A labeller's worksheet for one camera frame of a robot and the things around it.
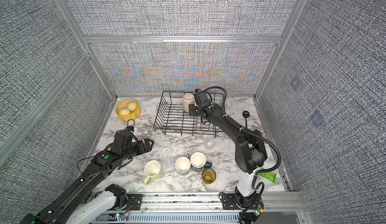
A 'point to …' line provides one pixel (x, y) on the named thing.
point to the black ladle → (246, 114)
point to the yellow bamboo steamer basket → (133, 115)
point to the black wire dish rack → (173, 118)
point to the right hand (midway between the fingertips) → (194, 103)
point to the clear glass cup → (209, 142)
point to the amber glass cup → (208, 175)
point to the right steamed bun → (132, 106)
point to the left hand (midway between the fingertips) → (150, 143)
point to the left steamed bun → (124, 111)
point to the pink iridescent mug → (188, 99)
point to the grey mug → (183, 164)
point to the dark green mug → (198, 162)
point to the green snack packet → (270, 176)
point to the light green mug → (153, 171)
